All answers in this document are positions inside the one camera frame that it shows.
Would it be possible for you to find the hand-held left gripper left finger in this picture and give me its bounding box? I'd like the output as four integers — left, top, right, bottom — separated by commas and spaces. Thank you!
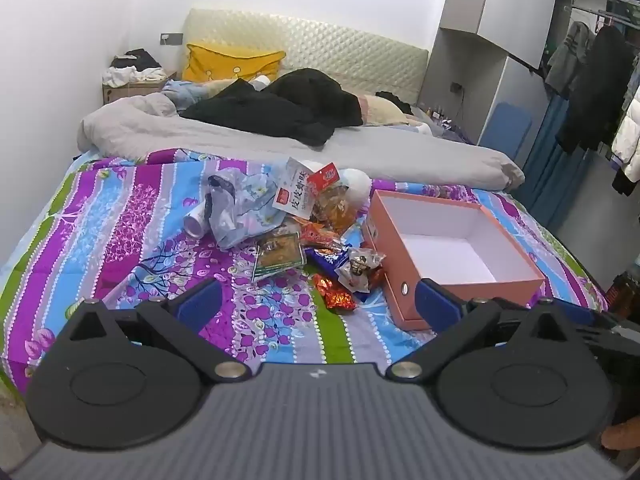
66, 278, 253, 386

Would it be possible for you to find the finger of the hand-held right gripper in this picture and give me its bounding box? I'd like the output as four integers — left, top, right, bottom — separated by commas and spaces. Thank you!
554, 302, 640, 358

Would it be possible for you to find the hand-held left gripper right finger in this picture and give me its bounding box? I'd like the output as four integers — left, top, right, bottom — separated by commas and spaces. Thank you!
387, 277, 576, 386

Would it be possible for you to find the pink cardboard box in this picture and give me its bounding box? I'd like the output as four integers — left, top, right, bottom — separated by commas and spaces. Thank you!
361, 189, 547, 332

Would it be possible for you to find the small clear snack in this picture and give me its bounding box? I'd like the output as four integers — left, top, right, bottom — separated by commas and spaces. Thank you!
334, 246, 387, 295

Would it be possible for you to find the green brown snack packet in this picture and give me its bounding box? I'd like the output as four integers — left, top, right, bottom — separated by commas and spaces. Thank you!
251, 230, 307, 283

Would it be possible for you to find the red foil snack packet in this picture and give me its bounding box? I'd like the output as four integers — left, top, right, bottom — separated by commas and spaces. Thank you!
314, 274, 357, 315

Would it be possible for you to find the blue snack packet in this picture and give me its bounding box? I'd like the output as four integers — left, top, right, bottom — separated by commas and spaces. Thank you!
305, 240, 353, 273

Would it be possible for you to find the orange red snack packet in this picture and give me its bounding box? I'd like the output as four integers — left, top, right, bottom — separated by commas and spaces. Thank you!
300, 222, 346, 248

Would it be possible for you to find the person's right hand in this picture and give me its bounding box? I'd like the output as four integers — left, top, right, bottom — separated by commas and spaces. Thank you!
601, 422, 640, 453

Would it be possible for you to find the white tube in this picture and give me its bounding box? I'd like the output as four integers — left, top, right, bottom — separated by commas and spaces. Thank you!
184, 200, 213, 238

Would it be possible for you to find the light blue floral plastic bag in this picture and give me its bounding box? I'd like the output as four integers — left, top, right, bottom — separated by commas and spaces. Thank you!
205, 169, 290, 250

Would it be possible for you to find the colourful floral bed sheet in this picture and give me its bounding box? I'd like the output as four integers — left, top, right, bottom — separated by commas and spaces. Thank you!
0, 147, 611, 396

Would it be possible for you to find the clear snack bag red header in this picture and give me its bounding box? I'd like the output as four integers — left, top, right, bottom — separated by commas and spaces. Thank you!
306, 161, 368, 235

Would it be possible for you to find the white round plush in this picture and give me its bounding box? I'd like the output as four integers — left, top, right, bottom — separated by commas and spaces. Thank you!
340, 167, 373, 211

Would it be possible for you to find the white snack bag red label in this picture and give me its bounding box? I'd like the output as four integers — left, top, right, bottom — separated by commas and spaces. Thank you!
274, 156, 326, 221

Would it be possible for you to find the grey duvet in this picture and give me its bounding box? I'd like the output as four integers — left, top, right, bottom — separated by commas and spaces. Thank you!
77, 92, 526, 192

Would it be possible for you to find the blue curtain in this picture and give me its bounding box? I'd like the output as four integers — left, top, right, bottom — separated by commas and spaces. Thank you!
520, 91, 596, 233

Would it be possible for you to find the blue padded board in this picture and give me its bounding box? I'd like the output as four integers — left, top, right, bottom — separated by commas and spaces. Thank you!
481, 101, 533, 161

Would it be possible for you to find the white puffer jacket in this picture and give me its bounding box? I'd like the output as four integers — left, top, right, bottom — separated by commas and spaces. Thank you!
611, 80, 640, 183

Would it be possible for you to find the beige pillow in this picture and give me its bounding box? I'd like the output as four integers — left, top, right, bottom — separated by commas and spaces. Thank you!
360, 94, 416, 126

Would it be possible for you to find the black jacket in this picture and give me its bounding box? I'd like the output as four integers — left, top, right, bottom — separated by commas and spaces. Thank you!
179, 68, 365, 147

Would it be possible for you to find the light blue cloth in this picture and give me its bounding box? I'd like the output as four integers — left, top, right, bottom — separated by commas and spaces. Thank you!
161, 79, 226, 111

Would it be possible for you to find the wooden nightstand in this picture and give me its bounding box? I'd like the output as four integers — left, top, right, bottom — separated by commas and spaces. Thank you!
102, 71, 178, 106

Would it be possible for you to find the hanging black coat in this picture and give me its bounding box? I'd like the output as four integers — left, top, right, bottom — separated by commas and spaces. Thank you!
555, 25, 636, 156

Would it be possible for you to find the yellow pillow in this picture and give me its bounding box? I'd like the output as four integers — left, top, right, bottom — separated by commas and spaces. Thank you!
181, 42, 287, 83

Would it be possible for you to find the cream padded headboard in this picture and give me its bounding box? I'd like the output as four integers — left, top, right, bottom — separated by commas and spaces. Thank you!
181, 8, 430, 108

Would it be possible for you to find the hanging grey jacket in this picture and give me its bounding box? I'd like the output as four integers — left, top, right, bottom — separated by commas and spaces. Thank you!
544, 20, 596, 98

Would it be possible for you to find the grey wardrobe cabinet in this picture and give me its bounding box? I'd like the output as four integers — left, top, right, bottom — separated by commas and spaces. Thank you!
417, 0, 561, 146

